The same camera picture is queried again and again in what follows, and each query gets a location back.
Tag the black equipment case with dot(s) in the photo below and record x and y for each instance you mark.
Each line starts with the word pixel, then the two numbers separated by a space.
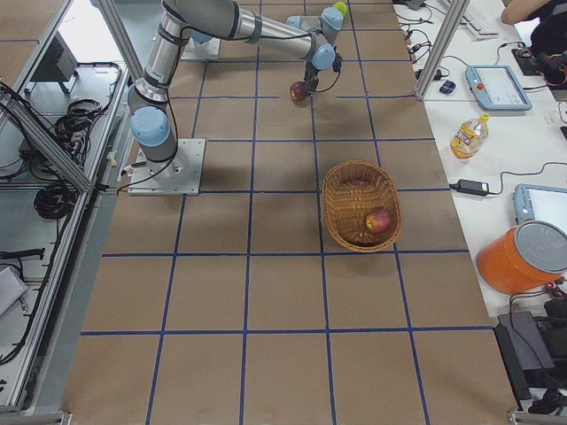
pixel 526 358

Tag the aluminium frame post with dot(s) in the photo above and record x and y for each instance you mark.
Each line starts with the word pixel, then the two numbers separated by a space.
pixel 444 36

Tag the far blue teach pendant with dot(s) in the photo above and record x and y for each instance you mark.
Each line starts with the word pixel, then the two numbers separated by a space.
pixel 497 89

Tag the near blue teach pendant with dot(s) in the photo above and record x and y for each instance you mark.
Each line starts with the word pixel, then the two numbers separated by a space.
pixel 535 202

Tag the dark red apple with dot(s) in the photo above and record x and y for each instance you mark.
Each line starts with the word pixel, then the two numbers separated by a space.
pixel 299 91

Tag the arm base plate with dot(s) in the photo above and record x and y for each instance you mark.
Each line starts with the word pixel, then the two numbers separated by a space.
pixel 201 51
pixel 182 177

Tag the woven wicker basket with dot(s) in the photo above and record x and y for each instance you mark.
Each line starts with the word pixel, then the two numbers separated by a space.
pixel 351 191

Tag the green apple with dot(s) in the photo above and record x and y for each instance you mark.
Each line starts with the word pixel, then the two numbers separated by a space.
pixel 341 7

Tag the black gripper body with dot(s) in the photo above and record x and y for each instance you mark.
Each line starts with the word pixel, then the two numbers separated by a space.
pixel 312 74

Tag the yellow drink bottle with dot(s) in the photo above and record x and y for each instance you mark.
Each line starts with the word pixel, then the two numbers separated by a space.
pixel 470 136

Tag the seated person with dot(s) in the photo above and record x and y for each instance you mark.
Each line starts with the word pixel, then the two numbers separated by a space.
pixel 549 37

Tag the blue teach pendant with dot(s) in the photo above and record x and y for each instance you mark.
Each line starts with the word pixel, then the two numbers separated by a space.
pixel 497 89
pixel 535 202

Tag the orange bucket grey lid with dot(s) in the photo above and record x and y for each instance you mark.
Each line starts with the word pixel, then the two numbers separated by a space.
pixel 527 256

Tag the black power adapter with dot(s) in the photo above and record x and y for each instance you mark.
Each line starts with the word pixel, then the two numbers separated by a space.
pixel 469 187

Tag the grey control box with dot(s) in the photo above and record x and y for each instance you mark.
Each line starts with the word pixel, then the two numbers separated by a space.
pixel 57 65

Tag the white keyboard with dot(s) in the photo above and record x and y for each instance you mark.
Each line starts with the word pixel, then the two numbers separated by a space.
pixel 477 24

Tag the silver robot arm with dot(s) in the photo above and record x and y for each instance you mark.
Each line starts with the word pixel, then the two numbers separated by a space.
pixel 200 38
pixel 309 38

